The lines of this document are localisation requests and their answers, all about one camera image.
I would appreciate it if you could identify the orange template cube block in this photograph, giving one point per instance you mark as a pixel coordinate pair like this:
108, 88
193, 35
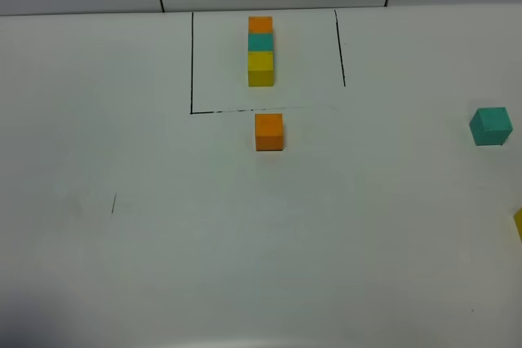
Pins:
258, 24

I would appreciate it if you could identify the yellow template cube block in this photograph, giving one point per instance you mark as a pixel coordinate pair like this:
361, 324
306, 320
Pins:
261, 70

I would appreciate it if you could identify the teal template cube block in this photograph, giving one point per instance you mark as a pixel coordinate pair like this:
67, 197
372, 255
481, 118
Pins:
260, 42

